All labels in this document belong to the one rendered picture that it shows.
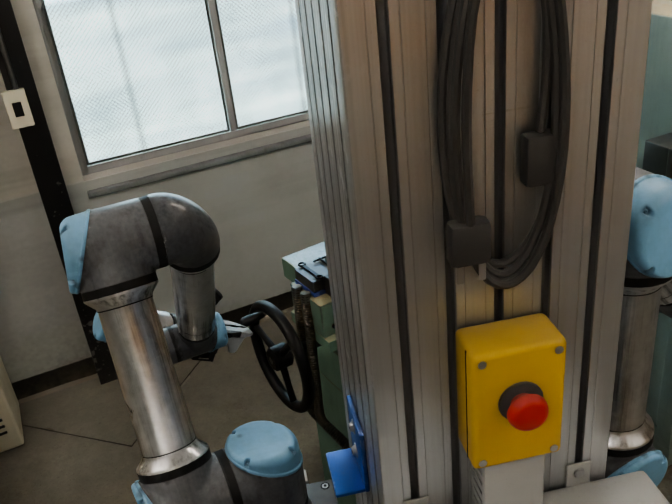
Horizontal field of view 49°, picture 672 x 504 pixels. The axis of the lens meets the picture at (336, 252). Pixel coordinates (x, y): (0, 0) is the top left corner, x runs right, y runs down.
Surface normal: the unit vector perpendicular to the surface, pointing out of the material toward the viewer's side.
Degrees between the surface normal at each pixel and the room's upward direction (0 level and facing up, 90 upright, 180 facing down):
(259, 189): 90
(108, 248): 64
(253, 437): 8
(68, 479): 0
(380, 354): 90
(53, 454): 0
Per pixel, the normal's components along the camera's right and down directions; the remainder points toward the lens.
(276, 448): 0.02, -0.90
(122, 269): 0.41, -0.04
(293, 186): 0.44, 0.39
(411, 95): 0.18, 0.45
